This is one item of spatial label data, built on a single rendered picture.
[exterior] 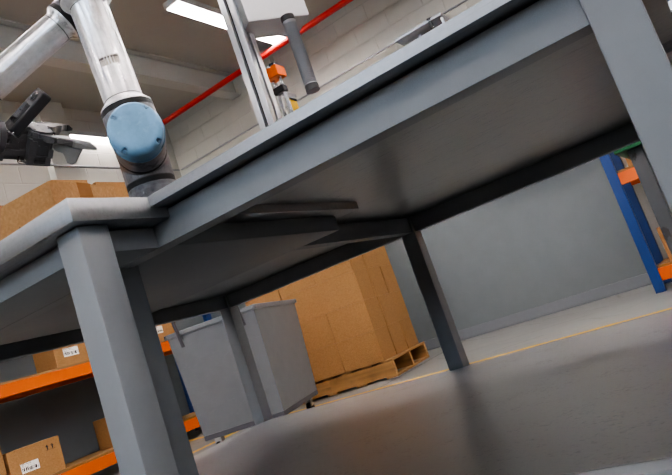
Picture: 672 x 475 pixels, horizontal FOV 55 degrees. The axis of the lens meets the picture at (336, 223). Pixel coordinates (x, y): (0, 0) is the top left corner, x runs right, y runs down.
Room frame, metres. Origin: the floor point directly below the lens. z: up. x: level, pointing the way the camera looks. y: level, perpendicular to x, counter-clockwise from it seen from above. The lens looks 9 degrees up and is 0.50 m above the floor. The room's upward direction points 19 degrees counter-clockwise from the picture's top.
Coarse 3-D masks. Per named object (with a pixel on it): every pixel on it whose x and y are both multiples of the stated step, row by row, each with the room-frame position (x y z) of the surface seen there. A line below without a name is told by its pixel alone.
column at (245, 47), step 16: (224, 0) 1.54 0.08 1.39; (224, 16) 1.54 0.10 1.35; (240, 32) 1.53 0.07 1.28; (240, 48) 1.54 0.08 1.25; (256, 48) 1.55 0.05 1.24; (240, 64) 1.54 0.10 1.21; (256, 64) 1.53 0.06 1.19; (256, 80) 1.53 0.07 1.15; (256, 96) 1.54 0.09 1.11; (272, 96) 1.55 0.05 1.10; (256, 112) 1.54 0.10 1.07; (272, 112) 1.53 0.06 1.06
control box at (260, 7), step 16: (240, 0) 1.50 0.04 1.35; (256, 0) 1.51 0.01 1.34; (272, 0) 1.53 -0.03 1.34; (288, 0) 1.54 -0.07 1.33; (240, 16) 1.53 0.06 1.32; (256, 16) 1.50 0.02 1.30; (272, 16) 1.52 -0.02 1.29; (304, 16) 1.56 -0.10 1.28; (256, 32) 1.56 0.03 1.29; (272, 32) 1.59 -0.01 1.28
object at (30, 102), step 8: (32, 96) 1.34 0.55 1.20; (40, 96) 1.33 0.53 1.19; (48, 96) 1.34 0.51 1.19; (24, 104) 1.35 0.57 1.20; (32, 104) 1.33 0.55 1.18; (40, 104) 1.34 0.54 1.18; (16, 112) 1.35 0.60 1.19; (24, 112) 1.33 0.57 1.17; (32, 112) 1.34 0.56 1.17; (8, 120) 1.35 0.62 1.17; (16, 120) 1.33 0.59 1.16; (24, 120) 1.34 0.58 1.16; (32, 120) 1.35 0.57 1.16; (8, 128) 1.33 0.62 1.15; (16, 128) 1.34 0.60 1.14; (24, 128) 1.35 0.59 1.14
